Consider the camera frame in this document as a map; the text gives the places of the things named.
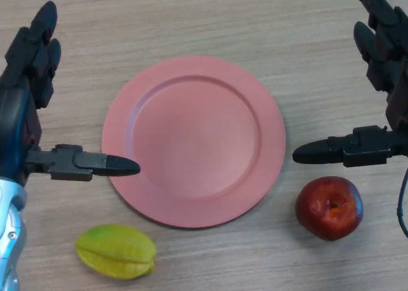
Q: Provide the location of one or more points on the pink round plate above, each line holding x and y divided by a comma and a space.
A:
194, 144

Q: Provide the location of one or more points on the yellow green starfruit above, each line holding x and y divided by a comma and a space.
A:
114, 251

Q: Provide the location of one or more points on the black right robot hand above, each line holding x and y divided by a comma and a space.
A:
396, 80

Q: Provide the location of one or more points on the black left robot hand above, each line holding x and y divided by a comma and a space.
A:
16, 112

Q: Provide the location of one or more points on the red apple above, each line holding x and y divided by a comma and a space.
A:
328, 208

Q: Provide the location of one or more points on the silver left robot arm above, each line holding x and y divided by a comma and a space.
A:
9, 227

